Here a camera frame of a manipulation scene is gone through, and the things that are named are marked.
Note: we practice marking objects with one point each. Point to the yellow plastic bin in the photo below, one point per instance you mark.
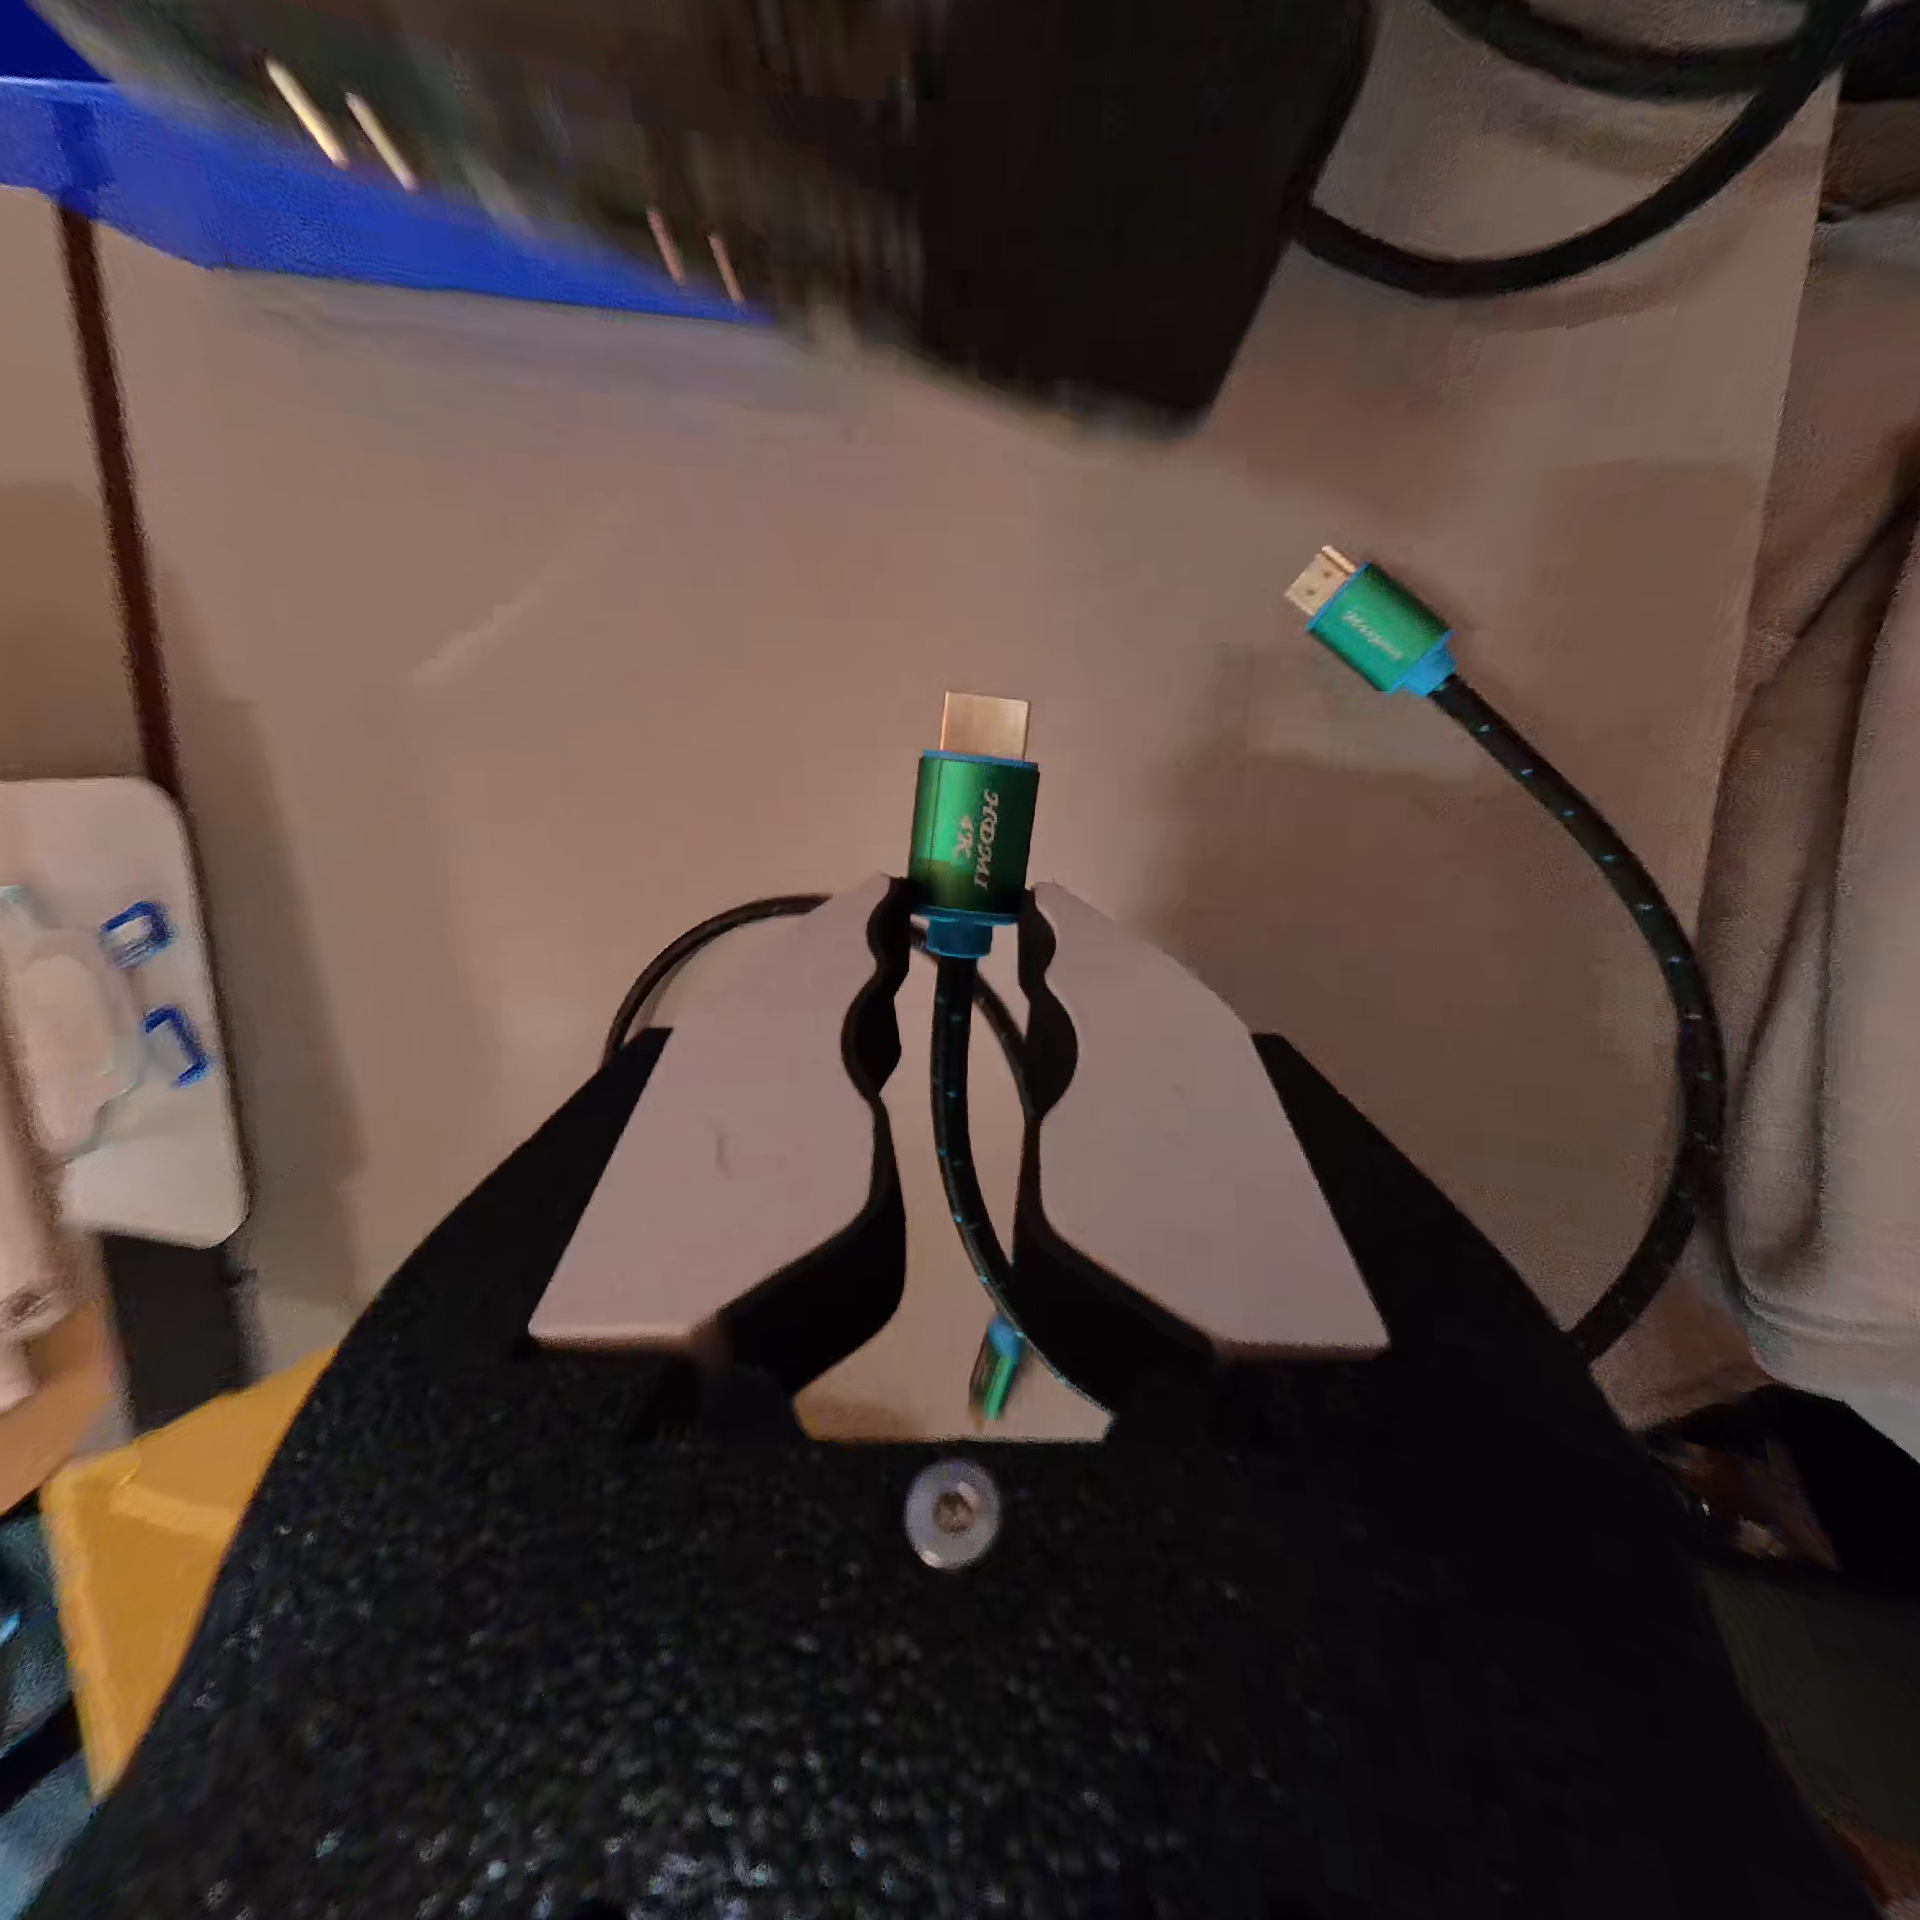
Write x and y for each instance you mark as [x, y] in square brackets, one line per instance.
[149, 1546]

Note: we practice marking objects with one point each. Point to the white stand base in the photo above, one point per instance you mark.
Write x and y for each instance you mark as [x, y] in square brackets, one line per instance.
[165, 1172]

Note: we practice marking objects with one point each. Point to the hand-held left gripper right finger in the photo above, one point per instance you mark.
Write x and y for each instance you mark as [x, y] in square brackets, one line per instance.
[1185, 1172]

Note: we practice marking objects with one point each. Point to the black switch box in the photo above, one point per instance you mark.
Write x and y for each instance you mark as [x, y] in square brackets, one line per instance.
[1109, 226]

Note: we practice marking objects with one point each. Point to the blue plastic bin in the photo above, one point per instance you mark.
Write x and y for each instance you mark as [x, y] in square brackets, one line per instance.
[224, 196]

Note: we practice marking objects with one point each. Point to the blue clip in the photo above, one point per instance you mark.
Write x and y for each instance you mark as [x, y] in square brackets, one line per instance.
[137, 934]
[177, 1044]

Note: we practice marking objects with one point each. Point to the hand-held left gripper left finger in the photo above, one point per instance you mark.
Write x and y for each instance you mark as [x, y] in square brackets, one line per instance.
[704, 1172]

